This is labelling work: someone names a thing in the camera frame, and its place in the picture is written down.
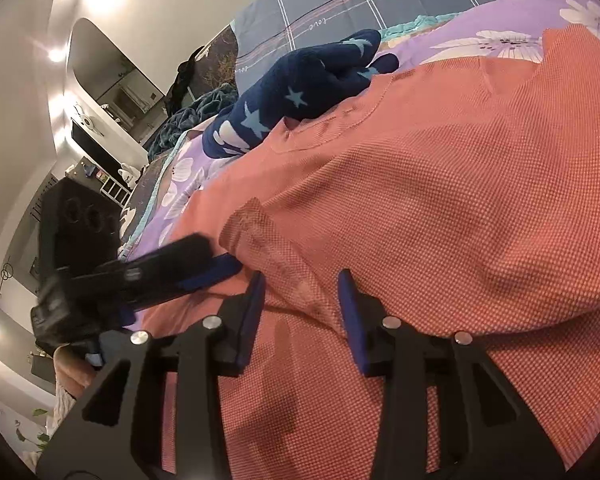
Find wall mirror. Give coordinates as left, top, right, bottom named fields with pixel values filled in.
left=67, top=17, right=166, bottom=136

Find black cabinet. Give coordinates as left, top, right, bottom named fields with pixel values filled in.
left=71, top=120, right=148, bottom=183

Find teal knitted blanket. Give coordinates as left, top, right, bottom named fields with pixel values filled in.
left=147, top=82, right=241, bottom=161

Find navy star-patterned socks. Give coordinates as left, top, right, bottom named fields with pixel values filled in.
left=202, top=29, right=400, bottom=158

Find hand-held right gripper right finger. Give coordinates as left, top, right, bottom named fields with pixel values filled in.
left=337, top=269, right=566, bottom=480

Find green potted plant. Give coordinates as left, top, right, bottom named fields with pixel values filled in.
left=14, top=406, right=52, bottom=448

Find orange knit garment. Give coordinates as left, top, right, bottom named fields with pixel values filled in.
left=140, top=27, right=600, bottom=476

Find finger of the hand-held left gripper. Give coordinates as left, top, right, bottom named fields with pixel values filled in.
left=127, top=234, right=241, bottom=311

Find small white fan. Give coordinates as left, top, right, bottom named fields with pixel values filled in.
left=74, top=104, right=103, bottom=135

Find grey plaid pillow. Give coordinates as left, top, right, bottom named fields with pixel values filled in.
left=235, top=0, right=596, bottom=81

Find purple floral blanket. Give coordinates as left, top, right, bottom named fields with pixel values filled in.
left=120, top=0, right=600, bottom=261

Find dark patterned pillow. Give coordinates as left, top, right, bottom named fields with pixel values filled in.
left=200, top=25, right=239, bottom=96

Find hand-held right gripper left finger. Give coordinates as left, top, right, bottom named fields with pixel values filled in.
left=35, top=272, right=267, bottom=480

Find person's left forearm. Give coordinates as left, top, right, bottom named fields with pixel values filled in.
left=47, top=345, right=101, bottom=436

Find black clothing pile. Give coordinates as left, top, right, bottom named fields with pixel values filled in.
left=165, top=45, right=207, bottom=116

